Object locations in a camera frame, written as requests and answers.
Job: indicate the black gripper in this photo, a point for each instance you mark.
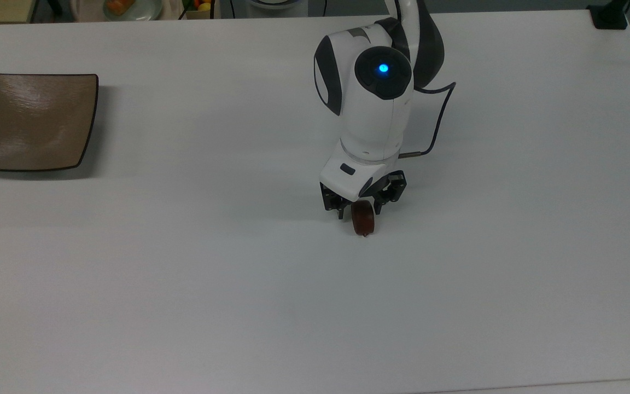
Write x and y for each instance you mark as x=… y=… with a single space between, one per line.
x=379 y=186

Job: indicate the pale bowl with orange food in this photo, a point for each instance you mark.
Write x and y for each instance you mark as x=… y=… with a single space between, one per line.
x=134 y=8

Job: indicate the black clamp mount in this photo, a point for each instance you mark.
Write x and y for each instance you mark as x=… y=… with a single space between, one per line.
x=610 y=16

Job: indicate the box with toy fruits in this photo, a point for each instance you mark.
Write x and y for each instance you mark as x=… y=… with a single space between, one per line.
x=201 y=8

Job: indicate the small round brown food item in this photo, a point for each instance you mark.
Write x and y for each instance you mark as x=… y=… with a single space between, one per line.
x=363 y=219

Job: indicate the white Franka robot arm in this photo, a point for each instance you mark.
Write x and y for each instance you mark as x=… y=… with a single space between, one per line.
x=375 y=120

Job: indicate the square brown ceramic plate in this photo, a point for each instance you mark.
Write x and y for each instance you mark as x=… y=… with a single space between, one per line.
x=33 y=120

